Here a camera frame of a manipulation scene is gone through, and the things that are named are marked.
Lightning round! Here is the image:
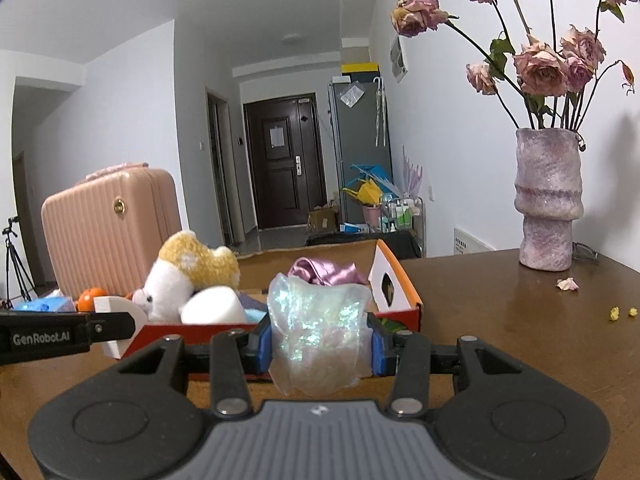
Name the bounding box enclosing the white foam arch block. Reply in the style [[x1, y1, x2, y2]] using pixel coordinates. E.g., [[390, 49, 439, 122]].
[[94, 296, 148, 359]]

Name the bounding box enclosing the purple feather decoration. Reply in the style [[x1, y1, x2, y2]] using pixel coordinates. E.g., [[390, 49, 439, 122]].
[[402, 146, 425, 196]]

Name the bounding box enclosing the dried pink rose bouquet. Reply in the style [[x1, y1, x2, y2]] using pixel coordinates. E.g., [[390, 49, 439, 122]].
[[391, 0, 640, 133]]

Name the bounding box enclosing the grey refrigerator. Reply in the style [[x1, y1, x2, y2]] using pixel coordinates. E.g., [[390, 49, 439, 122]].
[[327, 72, 393, 221]]

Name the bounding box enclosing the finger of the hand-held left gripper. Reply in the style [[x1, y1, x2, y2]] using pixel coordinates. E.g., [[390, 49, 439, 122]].
[[0, 311, 137, 346]]

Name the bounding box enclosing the cardboard box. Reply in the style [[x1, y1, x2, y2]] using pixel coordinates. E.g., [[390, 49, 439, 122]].
[[120, 239, 425, 383]]

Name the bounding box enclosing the pink ribbed suitcase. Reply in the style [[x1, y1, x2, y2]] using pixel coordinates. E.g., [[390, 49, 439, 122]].
[[41, 167, 183, 298]]

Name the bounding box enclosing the white flat panel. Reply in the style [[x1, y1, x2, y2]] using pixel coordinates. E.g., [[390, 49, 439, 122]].
[[453, 226, 496, 256]]

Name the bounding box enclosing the orange ball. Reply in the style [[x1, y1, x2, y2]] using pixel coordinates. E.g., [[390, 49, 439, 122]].
[[76, 287, 108, 312]]

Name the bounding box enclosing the purple satin cloth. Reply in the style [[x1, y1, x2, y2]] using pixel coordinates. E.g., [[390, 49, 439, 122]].
[[287, 256, 370, 288]]

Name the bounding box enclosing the iridescent translucent pouch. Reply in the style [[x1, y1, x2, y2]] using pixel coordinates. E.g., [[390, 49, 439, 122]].
[[267, 272, 373, 396]]

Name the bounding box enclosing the white electrical wall panel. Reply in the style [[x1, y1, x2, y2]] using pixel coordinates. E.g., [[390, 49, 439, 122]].
[[390, 37, 408, 83]]

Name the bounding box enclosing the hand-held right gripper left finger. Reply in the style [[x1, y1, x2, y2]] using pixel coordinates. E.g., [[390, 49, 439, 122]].
[[116, 320, 275, 418]]

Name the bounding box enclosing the yellow and white plush toy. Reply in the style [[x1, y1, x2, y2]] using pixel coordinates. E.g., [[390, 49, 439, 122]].
[[131, 230, 241, 323]]

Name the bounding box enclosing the black fabric chair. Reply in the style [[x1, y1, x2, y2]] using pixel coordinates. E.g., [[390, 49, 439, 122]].
[[305, 230, 423, 261]]

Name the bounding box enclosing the purple textured vase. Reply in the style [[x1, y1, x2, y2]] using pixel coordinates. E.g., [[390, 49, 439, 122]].
[[515, 127, 585, 272]]

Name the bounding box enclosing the black tripod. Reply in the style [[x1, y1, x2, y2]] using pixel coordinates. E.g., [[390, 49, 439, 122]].
[[0, 215, 35, 311]]

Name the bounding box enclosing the light blue wipes packet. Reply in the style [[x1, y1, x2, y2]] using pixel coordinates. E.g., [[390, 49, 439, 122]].
[[13, 296, 76, 312]]

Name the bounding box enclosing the white folded umbrella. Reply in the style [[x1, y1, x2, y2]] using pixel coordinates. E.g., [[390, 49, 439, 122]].
[[372, 76, 388, 148]]

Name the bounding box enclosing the white foam cylinder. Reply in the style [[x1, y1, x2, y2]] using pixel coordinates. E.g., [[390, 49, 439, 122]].
[[180, 285, 248, 325]]

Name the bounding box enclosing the open cardboard carton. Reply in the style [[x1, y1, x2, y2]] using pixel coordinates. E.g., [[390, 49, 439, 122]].
[[306, 205, 341, 233]]

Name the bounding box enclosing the pink wrapped bundle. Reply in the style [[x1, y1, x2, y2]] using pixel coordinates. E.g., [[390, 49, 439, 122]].
[[85, 161, 149, 181]]

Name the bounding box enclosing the metal trolley with bottles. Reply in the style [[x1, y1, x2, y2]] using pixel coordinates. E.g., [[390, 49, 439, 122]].
[[380, 195, 425, 256]]

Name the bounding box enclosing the dark brown entrance door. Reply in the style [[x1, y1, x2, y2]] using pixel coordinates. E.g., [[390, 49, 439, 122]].
[[243, 94, 328, 231]]

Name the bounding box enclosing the dark small object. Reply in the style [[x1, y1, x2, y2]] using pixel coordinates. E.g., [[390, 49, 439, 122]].
[[571, 241, 600, 263]]

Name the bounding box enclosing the interior side door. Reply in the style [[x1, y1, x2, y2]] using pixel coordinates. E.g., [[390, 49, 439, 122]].
[[206, 89, 236, 246]]

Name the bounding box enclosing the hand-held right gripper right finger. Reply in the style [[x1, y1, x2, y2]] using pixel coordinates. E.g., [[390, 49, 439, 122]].
[[366, 311, 524, 419]]

